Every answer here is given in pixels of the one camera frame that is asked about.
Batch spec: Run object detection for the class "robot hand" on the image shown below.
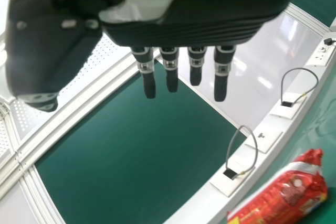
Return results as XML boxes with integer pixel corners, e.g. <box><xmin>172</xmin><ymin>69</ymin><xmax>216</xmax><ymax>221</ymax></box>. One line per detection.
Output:
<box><xmin>4</xmin><ymin>0</ymin><xmax>309</xmax><ymax>112</ymax></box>

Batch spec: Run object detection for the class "red biscuit packet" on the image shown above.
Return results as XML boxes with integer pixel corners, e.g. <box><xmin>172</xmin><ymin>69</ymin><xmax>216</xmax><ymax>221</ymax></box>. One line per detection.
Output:
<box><xmin>226</xmin><ymin>148</ymin><xmax>329</xmax><ymax>224</ymax></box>

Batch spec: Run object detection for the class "white socket plate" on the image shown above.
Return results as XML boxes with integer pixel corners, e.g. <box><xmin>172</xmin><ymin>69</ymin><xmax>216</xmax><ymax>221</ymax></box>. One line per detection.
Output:
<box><xmin>269</xmin><ymin>91</ymin><xmax>308</xmax><ymax>120</ymax></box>
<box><xmin>244</xmin><ymin>131</ymin><xmax>284</xmax><ymax>154</ymax></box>
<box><xmin>209</xmin><ymin>165</ymin><xmax>256</xmax><ymax>198</ymax></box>

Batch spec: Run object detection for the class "white socket strip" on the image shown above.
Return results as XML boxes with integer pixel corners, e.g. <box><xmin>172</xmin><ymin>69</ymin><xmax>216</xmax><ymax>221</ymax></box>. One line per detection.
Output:
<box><xmin>305</xmin><ymin>37</ymin><xmax>336</xmax><ymax>67</ymax></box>

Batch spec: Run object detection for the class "white perforated cable duct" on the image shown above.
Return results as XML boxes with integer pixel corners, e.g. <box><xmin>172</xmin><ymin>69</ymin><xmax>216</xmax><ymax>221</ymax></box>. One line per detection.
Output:
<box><xmin>0</xmin><ymin>34</ymin><xmax>134</xmax><ymax>162</ymax></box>

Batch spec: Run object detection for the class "grey cable loop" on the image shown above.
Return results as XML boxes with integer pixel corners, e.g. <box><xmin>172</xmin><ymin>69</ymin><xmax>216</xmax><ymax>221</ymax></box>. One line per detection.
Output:
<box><xmin>223</xmin><ymin>125</ymin><xmax>257</xmax><ymax>180</ymax></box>
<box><xmin>280</xmin><ymin>67</ymin><xmax>319</xmax><ymax>107</ymax></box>

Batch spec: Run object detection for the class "grey socket rail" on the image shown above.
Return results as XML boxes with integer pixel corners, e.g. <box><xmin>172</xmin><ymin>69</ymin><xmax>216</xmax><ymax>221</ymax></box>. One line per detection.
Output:
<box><xmin>165</xmin><ymin>31</ymin><xmax>336</xmax><ymax>224</ymax></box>

